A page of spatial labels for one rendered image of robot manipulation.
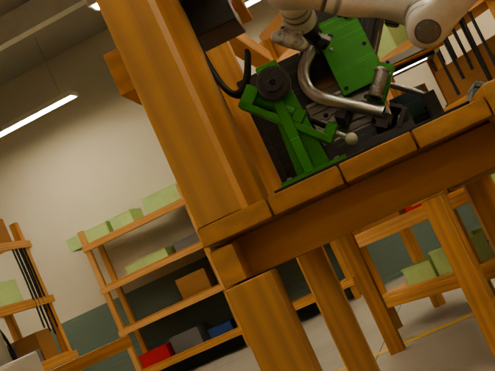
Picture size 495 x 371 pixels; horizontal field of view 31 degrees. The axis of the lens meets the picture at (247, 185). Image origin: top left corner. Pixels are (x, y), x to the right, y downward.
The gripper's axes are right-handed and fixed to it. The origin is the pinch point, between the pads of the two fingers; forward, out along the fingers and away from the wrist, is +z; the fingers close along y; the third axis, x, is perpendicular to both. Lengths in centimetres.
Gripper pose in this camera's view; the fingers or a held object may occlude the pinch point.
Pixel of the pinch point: (311, 45)
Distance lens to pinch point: 222.3
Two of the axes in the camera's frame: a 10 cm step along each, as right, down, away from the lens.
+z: 2.5, 2.7, 9.3
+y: -8.8, -3.4, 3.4
